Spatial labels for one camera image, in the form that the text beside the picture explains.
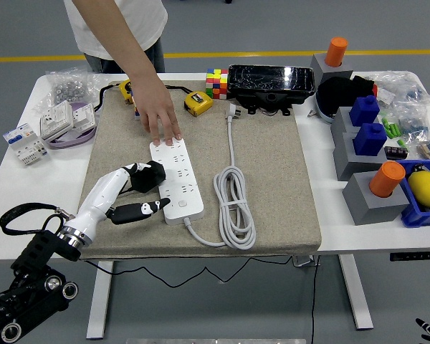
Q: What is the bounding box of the black hanging cable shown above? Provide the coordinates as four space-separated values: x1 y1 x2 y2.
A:
310 263 320 344

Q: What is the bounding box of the white power strip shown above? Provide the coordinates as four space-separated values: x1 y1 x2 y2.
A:
149 138 206 226

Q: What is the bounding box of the colourful cube with yellow squares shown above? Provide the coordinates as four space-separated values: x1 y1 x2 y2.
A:
205 68 229 100

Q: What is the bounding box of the person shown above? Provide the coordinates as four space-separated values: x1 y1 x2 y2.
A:
63 0 169 75

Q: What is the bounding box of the grey-brown fabric mat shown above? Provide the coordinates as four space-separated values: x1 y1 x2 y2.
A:
70 80 323 261

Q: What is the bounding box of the black cloth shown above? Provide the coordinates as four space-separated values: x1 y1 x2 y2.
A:
315 75 376 115

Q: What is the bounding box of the large clear bag of parts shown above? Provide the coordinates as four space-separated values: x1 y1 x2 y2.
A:
365 70 430 108

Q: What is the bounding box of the grey block with square hole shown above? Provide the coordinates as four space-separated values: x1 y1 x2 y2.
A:
330 106 359 139
332 131 388 182

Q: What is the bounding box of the clear bag of metal nuts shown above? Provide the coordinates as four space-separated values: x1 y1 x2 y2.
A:
34 64 110 113

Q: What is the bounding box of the black cracked-screen device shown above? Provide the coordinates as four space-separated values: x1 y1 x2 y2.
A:
227 64 315 116

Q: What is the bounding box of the square yellow tape measure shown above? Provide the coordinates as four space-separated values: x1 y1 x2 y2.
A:
164 84 214 118

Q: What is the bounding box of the black power adapter plug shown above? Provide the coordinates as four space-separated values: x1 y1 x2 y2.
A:
130 160 167 194

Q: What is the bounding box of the yellow lemon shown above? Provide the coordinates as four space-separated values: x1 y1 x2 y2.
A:
407 171 430 208

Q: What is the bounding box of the colourful cube with white squares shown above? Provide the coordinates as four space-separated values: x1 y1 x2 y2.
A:
130 88 143 121

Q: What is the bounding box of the large white wall socket panel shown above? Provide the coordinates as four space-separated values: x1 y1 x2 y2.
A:
39 100 75 141

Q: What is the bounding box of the orange cylinder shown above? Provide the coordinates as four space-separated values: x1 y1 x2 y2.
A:
368 161 406 199
324 37 348 68

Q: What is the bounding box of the thin black adapter cord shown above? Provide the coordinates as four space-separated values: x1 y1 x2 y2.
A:
82 184 322 290

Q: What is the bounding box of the white table leg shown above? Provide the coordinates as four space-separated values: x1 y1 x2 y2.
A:
338 254 374 330
85 260 115 340

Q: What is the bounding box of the black electronic component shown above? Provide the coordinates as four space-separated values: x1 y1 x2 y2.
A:
383 145 409 161

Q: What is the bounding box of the small white wall socket panel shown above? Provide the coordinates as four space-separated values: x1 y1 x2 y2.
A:
71 102 97 130

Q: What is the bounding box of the metal bracket under table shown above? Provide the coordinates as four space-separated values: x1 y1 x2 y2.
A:
292 254 322 268

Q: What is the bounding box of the grey block with round hole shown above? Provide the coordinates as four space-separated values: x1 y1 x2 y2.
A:
310 53 354 85
342 171 411 226

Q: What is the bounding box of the purple tape roll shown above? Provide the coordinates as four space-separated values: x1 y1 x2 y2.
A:
44 101 97 150

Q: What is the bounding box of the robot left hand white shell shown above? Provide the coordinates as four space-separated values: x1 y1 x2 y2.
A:
62 161 172 242

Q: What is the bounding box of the white power strip cord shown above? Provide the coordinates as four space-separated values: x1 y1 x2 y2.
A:
183 102 257 251

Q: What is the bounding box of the person's right hand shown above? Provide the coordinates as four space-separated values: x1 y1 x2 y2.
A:
130 73 183 147

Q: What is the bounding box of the blue plastic bin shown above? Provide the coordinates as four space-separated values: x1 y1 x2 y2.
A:
395 158 430 229

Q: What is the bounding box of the black table control panel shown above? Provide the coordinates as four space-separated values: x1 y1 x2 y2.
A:
389 252 430 262

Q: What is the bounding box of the clear bag of blue parts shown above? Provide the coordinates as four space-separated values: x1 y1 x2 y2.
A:
393 102 430 143

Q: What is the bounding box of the white round dish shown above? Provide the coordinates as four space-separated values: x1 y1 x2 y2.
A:
314 91 336 125

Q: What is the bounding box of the white blue circuit breaker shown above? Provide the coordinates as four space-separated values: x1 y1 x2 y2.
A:
2 123 48 166

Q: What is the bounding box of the blue stepped block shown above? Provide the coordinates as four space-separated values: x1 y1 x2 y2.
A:
348 95 380 127
351 123 387 157

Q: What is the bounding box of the green cylinder pieces pile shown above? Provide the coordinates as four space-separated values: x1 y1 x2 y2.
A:
381 118 408 147

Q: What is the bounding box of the round yellow tape measure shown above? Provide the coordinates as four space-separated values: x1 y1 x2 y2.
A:
92 78 135 113

